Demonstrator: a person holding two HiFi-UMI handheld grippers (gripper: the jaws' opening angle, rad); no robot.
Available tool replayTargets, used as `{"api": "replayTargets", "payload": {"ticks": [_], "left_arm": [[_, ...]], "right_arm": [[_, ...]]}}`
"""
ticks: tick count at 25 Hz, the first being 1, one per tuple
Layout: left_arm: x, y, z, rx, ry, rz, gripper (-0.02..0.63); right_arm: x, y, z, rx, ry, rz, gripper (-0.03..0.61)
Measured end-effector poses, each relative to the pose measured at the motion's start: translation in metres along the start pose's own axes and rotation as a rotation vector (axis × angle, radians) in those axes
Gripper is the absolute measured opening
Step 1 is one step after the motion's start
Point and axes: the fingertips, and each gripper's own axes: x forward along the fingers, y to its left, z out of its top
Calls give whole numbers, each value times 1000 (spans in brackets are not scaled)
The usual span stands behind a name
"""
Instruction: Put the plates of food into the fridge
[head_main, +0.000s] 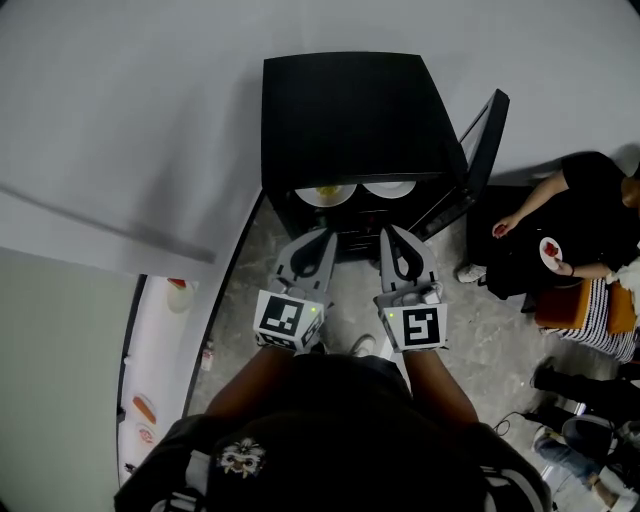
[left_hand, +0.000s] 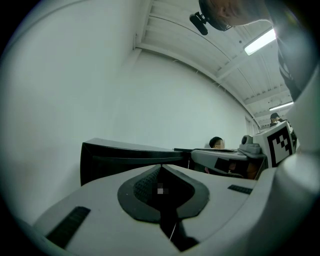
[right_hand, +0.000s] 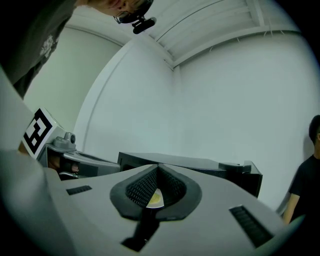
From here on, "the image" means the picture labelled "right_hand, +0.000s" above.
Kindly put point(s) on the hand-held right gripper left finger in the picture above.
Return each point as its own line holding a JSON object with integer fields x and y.
{"x": 100, "y": 212}

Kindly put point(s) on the person's head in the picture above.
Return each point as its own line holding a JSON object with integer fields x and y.
{"x": 112, "y": 6}

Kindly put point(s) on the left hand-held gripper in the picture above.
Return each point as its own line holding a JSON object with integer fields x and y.
{"x": 37, "y": 130}

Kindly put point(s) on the person's black clothing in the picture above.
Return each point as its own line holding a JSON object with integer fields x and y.
{"x": 32, "y": 37}

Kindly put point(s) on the black mini fridge cabinet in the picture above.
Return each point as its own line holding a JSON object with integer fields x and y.
{"x": 200, "y": 162}

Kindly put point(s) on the black head camera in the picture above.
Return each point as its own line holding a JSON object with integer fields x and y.
{"x": 142, "y": 25}

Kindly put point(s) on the person's left hand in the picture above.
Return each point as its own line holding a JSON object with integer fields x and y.
{"x": 65, "y": 166}

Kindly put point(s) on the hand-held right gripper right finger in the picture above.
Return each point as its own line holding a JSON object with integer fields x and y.
{"x": 212, "y": 225}

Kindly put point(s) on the white plate with noodles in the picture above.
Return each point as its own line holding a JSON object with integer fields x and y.
{"x": 157, "y": 205}

